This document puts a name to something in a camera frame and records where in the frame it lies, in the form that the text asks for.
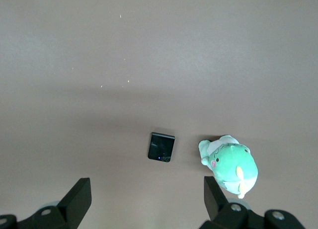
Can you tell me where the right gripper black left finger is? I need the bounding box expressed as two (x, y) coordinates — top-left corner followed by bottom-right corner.
(32, 177), (92, 229)

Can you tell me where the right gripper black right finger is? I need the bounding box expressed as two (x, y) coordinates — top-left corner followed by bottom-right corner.
(198, 175), (264, 229)

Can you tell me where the black flip phone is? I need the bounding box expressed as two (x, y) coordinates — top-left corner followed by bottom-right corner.
(148, 132), (176, 163)

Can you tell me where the green dinosaur plush toy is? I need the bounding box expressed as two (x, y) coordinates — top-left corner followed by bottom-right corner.
(198, 135), (259, 200)

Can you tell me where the brown table cover mat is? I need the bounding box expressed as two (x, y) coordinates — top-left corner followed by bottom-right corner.
(0, 0), (318, 229)

